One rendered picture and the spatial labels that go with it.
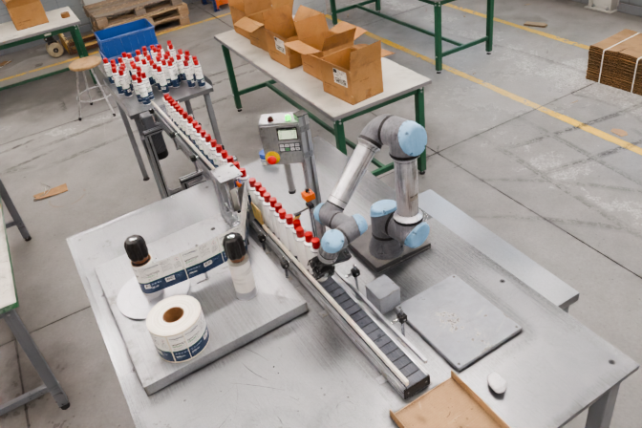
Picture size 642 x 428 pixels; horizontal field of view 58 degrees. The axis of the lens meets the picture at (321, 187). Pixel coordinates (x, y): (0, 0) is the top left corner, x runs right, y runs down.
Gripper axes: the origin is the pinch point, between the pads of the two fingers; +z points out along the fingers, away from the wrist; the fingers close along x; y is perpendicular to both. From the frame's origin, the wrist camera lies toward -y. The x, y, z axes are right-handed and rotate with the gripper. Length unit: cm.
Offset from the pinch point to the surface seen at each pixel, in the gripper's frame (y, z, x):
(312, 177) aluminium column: -14.4, -10.0, -36.2
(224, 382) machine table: 53, 1, 19
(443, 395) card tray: -5, -24, 62
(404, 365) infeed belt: -1, -21, 47
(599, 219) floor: -212, 92, 27
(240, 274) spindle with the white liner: 30.1, -1.2, -14.4
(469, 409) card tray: -9, -28, 69
